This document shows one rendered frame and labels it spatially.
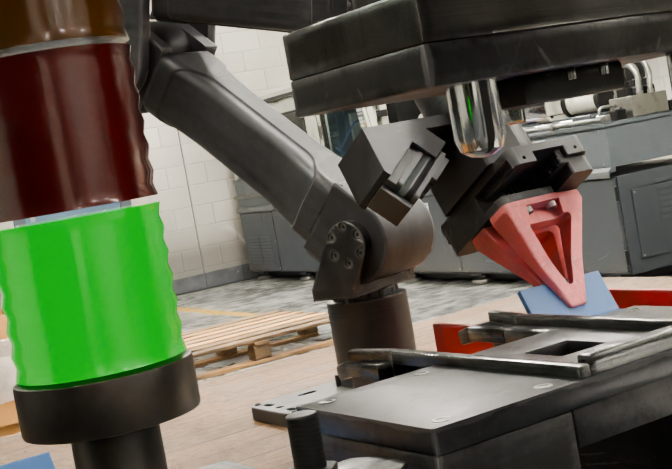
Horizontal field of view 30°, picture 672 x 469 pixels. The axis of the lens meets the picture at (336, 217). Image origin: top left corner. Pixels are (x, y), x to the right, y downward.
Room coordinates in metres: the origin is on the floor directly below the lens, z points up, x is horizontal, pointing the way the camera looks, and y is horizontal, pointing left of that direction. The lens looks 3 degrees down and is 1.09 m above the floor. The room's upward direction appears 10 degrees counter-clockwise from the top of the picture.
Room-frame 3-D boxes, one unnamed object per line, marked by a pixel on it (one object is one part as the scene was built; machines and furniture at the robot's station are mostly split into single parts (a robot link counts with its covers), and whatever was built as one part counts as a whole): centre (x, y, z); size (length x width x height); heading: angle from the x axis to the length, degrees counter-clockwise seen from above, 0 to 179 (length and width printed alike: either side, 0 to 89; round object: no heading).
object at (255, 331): (7.32, 0.77, 0.07); 1.20 x 1.00 x 0.14; 119
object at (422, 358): (0.54, -0.05, 0.98); 0.13 x 0.01 x 0.03; 31
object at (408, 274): (0.96, -0.02, 1.00); 0.09 x 0.06 x 0.06; 143
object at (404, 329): (0.96, -0.01, 0.94); 0.20 x 0.07 x 0.08; 121
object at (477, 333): (0.64, -0.08, 0.98); 0.07 x 0.02 x 0.01; 31
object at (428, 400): (0.53, -0.08, 0.98); 0.20 x 0.10 x 0.01; 121
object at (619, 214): (9.87, -0.77, 0.49); 5.51 x 1.02 x 0.97; 27
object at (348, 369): (0.60, -0.02, 0.98); 0.07 x 0.02 x 0.01; 31
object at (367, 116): (9.49, -0.39, 1.27); 0.23 x 0.18 x 0.38; 117
